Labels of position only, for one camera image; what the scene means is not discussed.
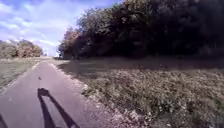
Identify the flat grass field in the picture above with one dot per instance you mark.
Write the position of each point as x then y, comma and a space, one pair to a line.
13, 68

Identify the grey asphalt path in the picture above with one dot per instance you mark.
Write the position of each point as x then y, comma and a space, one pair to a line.
23, 100

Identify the dense dark wood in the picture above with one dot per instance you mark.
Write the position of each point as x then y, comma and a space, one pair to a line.
150, 30

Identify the grass verge with dry leaves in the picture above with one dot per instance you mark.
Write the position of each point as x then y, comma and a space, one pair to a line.
150, 93

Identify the row of autumn-coloured trees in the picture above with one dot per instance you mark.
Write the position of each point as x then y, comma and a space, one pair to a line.
20, 50

